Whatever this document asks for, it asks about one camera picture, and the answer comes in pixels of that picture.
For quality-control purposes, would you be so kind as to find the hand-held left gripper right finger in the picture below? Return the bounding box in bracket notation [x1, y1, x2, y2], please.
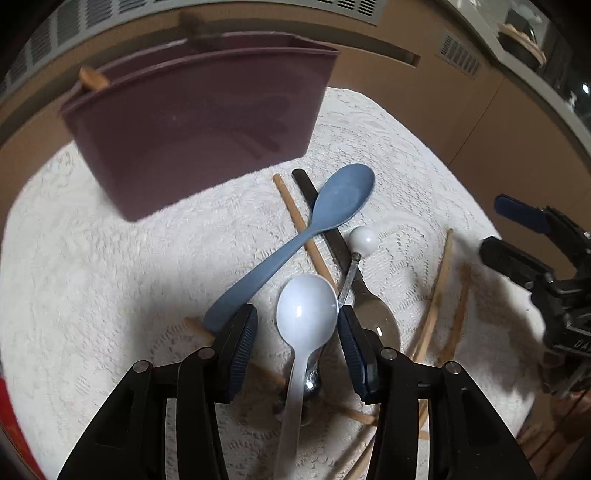
[336, 305, 536, 480]

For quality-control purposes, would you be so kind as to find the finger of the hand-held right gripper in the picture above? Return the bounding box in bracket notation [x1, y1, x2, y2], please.
[479, 236, 557, 302]
[494, 195, 591, 278]

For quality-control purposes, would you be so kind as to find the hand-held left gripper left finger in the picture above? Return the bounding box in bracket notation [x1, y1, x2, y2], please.
[58, 304, 259, 480]

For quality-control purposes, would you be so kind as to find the wooden chopstick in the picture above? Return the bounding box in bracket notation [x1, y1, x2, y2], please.
[78, 66, 112, 90]
[273, 174, 339, 289]
[438, 263, 472, 365]
[339, 405, 377, 425]
[344, 438, 375, 480]
[184, 316, 287, 388]

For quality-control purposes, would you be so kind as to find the white plastic spoon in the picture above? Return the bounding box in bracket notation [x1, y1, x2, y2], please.
[273, 275, 339, 480]

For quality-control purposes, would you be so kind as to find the metal spoon with black handle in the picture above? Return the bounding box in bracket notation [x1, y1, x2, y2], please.
[292, 169, 402, 358]

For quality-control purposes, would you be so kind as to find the metal utensil with white knob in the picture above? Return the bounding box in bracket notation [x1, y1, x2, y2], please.
[300, 227, 378, 400]

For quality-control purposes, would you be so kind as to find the blue plastic spoon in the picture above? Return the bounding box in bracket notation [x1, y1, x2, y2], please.
[203, 164, 376, 334]

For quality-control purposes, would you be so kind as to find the purple plastic utensil holder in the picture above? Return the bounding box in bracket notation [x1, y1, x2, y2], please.
[59, 33, 341, 222]

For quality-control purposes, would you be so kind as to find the white lace tablecloth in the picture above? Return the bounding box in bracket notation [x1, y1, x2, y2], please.
[0, 87, 555, 480]

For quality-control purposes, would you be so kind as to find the black bucket with beige rim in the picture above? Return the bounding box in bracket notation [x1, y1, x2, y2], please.
[496, 21, 548, 70]

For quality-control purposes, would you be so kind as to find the short grey vent grille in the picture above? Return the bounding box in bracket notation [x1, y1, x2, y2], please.
[434, 30, 481, 79]

